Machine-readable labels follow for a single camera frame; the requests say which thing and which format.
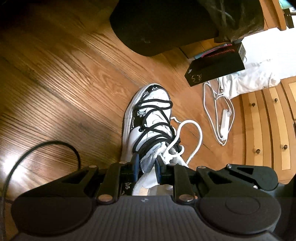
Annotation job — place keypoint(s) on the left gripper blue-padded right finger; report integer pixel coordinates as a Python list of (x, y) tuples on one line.
[(177, 176)]

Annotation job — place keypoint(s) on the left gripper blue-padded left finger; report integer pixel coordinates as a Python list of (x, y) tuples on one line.
[(118, 174)]

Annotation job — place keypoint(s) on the white sneaker with black laces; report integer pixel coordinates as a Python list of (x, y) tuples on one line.
[(147, 131)]

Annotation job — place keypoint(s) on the white shoelace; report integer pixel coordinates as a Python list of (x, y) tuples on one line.
[(186, 143)]

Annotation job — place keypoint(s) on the wooden drawer cabinet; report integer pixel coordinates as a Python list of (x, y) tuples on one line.
[(264, 129)]

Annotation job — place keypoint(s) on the black rectangular box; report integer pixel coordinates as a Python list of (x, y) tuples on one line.
[(217, 62)]

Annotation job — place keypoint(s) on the white plastic bag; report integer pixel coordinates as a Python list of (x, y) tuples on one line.
[(256, 76)]

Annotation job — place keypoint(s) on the black trash bin with bag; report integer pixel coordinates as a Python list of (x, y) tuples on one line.
[(153, 27)]

